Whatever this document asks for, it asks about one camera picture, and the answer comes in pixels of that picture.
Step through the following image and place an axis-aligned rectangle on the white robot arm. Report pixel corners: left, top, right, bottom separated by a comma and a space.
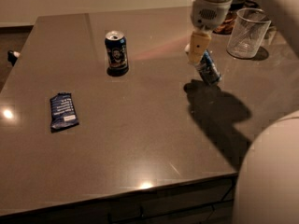
182, 0, 299, 224

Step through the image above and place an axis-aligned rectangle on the silver blue redbull can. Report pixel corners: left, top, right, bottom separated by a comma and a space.
198, 50, 221, 85

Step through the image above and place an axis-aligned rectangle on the clear plastic cup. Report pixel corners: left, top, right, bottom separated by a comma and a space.
226, 8, 271, 59

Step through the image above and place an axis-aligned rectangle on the blue snack bar wrapper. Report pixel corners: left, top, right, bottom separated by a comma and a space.
50, 92, 79, 133

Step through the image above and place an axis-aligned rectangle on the dark drawer cabinet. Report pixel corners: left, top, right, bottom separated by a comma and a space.
0, 174, 237, 224

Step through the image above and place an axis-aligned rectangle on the dark blue soda can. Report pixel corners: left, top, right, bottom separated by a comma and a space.
105, 31, 129, 77

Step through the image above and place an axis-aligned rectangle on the glass jar with black lid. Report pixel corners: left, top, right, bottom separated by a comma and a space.
214, 0, 245, 35

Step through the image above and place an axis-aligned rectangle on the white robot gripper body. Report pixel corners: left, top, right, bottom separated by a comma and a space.
191, 0, 233, 32

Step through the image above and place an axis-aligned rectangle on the black object at table edge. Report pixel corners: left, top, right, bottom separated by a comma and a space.
7, 50, 21, 65

